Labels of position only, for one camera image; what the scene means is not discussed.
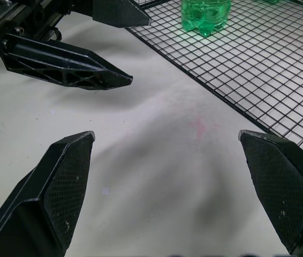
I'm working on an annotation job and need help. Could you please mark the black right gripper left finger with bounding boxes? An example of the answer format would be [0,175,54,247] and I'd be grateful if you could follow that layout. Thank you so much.
[0,130,96,257]

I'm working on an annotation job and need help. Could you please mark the black wire mesh rack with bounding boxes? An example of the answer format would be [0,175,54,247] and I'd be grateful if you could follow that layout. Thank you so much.
[125,0,303,169]

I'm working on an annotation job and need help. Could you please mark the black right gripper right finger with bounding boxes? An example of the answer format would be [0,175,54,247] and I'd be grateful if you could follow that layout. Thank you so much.
[237,129,303,257]

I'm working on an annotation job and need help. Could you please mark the green plastic bottle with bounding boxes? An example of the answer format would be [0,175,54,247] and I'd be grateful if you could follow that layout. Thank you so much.
[180,0,232,37]

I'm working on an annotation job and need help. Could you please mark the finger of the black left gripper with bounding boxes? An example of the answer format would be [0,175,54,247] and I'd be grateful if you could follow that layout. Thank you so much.
[92,0,152,29]
[0,33,134,92]

